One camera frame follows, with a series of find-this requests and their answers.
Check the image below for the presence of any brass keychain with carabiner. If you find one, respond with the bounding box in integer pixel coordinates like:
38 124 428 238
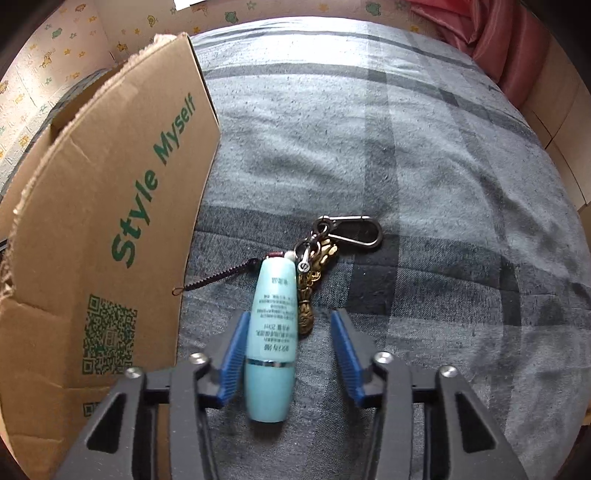
172 215 384 336

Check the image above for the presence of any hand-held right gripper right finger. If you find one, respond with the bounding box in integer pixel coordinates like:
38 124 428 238
330 309 529 480

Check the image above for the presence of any teal cosmetic bottle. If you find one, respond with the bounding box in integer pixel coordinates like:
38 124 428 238
243 258 297 423

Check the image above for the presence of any brown cardboard box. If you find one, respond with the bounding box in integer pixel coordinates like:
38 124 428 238
0 32 221 462

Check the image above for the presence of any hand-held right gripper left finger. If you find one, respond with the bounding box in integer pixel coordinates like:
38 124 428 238
54 311 252 480

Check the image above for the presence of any beige cabinet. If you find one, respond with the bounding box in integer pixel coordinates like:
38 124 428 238
517 28 591 208

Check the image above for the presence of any pink curtain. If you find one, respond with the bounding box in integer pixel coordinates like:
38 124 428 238
406 0 550 109

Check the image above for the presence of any grey plaid blanket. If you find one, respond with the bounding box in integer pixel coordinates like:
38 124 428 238
0 16 591 480

